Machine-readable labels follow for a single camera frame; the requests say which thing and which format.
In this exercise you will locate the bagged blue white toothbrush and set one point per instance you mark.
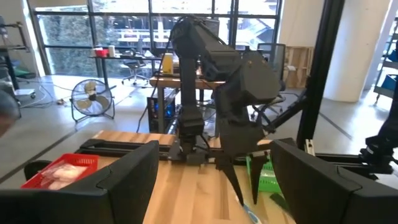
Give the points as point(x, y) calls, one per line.
point(251, 214)

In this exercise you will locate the black window frame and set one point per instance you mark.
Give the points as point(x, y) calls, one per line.
point(149, 18)

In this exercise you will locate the blue storage bin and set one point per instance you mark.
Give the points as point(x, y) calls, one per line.
point(390, 82)

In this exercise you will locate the bagged white cotton swabs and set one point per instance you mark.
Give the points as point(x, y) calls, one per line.
point(65, 171)
point(57, 185)

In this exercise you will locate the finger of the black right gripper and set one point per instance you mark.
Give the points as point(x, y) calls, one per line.
point(231, 177)
point(258, 168)

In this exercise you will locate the black mesh office chair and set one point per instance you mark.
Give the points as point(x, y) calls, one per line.
point(273, 57)

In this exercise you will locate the yellow bottle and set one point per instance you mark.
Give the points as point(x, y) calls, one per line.
point(168, 63)

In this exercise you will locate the black equipment cart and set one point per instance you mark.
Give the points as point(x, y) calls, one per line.
point(12, 48)

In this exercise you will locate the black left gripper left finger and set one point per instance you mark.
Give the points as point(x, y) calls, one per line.
point(133, 186)

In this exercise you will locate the black lit computer tower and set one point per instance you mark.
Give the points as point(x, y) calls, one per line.
point(152, 113)

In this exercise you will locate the white cup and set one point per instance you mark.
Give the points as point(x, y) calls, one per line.
point(111, 51)

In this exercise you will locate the black floor fan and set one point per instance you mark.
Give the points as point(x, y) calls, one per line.
point(91, 98)

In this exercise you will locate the red box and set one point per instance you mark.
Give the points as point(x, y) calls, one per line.
point(101, 53)

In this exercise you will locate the metal shelving rack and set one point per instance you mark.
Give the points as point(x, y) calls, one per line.
point(385, 62)

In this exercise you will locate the black background desk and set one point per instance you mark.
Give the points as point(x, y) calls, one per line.
point(130, 57)

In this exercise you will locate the black table clamp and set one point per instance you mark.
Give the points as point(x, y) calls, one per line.
point(35, 169)

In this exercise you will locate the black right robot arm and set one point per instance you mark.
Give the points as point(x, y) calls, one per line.
point(199, 43)

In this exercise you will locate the wooden crate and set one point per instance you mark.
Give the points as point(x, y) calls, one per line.
point(298, 67)

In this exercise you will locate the green plastic basket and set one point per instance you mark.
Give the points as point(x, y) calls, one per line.
point(269, 182)

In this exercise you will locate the white pillar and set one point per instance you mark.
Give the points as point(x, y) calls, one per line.
point(354, 46)

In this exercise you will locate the wooden top background table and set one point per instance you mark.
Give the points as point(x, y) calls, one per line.
point(174, 81)

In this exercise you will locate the red plastic basket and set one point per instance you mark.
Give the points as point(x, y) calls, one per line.
point(77, 159)

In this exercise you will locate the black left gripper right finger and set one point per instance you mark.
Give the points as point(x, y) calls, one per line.
point(311, 193)

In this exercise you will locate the person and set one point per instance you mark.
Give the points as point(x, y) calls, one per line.
point(6, 115)

